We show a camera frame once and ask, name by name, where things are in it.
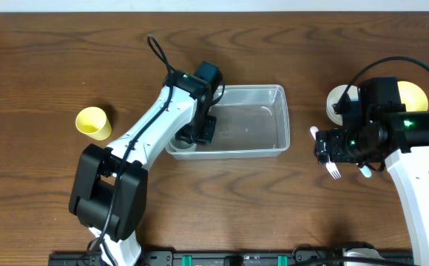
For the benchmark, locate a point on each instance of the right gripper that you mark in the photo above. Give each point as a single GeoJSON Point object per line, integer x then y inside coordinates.
{"type": "Point", "coordinates": [322, 146]}

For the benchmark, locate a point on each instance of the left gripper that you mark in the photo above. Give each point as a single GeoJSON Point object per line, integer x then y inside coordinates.
{"type": "Point", "coordinates": [194, 134]}

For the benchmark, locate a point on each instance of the grey cup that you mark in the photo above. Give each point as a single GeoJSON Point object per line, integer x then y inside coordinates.
{"type": "Point", "coordinates": [182, 146]}

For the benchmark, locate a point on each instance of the pale green spoon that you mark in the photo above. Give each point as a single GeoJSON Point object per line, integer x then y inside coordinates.
{"type": "Point", "coordinates": [366, 172]}

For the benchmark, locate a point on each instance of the yellow bowl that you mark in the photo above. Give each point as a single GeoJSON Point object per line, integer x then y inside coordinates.
{"type": "Point", "coordinates": [413, 97]}

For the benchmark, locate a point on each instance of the yellow cup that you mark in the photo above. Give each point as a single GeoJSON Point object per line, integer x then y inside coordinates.
{"type": "Point", "coordinates": [93, 122]}

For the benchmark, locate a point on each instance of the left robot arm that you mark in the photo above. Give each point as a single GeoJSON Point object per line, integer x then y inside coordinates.
{"type": "Point", "coordinates": [110, 187]}

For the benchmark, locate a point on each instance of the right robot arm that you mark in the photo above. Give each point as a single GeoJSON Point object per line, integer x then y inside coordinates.
{"type": "Point", "coordinates": [400, 141]}

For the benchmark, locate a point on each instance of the clear plastic container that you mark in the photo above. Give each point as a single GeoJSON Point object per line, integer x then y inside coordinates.
{"type": "Point", "coordinates": [252, 121]}

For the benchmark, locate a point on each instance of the white plastic fork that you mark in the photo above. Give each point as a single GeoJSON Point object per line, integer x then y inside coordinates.
{"type": "Point", "coordinates": [330, 166]}

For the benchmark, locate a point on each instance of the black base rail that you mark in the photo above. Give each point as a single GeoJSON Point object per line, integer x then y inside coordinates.
{"type": "Point", "coordinates": [304, 254]}

